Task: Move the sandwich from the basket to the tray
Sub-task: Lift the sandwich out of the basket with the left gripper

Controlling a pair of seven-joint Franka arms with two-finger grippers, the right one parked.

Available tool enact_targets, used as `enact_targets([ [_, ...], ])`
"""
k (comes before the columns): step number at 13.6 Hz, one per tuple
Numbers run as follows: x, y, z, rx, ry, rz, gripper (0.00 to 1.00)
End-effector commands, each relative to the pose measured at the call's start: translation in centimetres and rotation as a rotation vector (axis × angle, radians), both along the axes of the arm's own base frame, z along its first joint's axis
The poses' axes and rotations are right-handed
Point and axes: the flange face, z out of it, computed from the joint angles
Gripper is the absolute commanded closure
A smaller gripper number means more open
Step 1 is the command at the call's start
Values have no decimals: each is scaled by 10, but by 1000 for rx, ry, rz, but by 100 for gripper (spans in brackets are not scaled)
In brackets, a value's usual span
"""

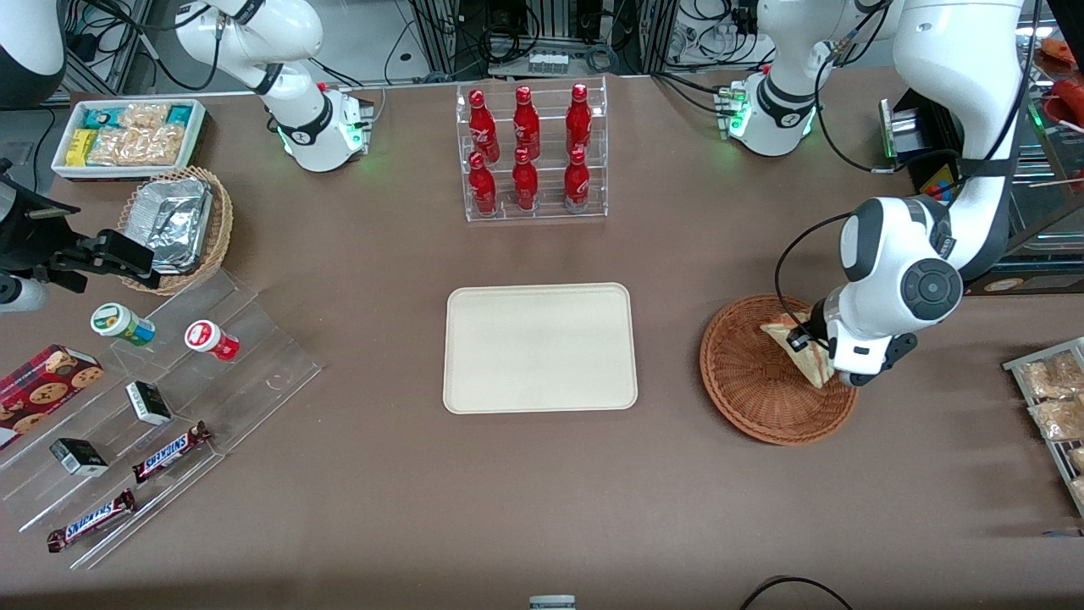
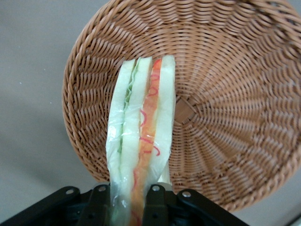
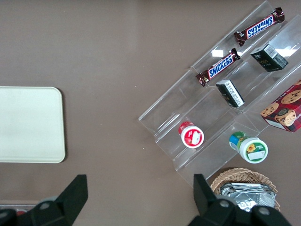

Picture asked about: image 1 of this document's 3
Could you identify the small grey device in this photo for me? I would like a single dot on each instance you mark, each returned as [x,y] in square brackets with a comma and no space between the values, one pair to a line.
[552,602]

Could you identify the yellow snack packet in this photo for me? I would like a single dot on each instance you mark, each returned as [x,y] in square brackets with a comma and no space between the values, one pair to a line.
[81,146]

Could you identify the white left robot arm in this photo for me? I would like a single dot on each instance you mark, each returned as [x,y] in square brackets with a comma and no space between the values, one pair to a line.
[957,68]

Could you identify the small black carton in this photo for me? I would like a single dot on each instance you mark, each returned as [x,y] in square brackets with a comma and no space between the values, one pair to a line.
[148,403]
[78,457]

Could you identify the green lid yoghurt cup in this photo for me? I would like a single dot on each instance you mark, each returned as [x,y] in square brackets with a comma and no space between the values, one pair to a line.
[118,322]

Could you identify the clear bag of pastries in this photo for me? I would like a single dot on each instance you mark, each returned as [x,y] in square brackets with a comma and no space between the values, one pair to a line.
[1059,419]
[1050,377]

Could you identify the light wicker basket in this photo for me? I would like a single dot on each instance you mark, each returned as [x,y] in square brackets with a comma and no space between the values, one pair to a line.
[218,229]

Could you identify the triangular sandwich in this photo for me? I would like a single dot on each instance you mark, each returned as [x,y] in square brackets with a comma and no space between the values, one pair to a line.
[809,366]

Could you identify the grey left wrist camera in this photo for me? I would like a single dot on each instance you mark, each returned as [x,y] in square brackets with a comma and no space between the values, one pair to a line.
[903,343]

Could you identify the white plastic snack bin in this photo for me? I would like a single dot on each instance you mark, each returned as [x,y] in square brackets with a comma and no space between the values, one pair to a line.
[195,140]

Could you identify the cream plastic tray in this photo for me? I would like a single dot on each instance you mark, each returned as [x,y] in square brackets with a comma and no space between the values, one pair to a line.
[539,347]

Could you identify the teal snack packet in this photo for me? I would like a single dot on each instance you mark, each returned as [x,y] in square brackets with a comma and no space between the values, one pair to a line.
[101,116]
[179,113]

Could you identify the aluminium foil tray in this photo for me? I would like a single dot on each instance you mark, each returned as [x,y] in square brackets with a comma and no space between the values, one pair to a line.
[174,220]

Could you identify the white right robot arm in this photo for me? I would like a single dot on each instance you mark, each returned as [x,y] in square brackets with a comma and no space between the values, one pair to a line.
[288,34]

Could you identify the white power strip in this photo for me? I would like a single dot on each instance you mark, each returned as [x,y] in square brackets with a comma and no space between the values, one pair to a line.
[548,62]

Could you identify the red lid yoghurt cup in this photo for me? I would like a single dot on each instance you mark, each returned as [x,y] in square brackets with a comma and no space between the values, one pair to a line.
[207,339]

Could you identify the clear puffed snack bag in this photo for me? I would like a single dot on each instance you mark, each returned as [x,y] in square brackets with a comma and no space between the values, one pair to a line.
[144,116]
[135,146]

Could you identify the clear acrylic stepped display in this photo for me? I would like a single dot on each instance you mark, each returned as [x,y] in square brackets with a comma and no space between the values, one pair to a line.
[254,373]

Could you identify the red chocolate chip cookie box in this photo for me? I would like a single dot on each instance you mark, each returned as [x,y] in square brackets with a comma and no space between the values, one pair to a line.
[42,390]

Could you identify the clear acrylic bottle rack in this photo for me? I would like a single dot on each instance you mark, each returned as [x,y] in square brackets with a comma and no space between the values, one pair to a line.
[546,212]

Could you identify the black emergency stop control box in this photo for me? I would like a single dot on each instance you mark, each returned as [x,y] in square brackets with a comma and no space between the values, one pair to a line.
[933,180]

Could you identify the brown wicker basket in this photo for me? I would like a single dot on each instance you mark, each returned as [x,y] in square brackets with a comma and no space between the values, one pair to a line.
[745,381]

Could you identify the Snickers chocolate bar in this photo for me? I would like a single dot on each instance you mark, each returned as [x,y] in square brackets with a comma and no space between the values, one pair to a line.
[89,521]
[169,453]

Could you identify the red cola bottle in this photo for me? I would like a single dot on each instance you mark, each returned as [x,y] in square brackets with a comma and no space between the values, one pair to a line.
[526,123]
[525,182]
[578,119]
[577,180]
[482,186]
[482,123]

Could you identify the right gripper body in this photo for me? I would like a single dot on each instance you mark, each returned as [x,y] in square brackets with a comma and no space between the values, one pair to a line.
[25,240]

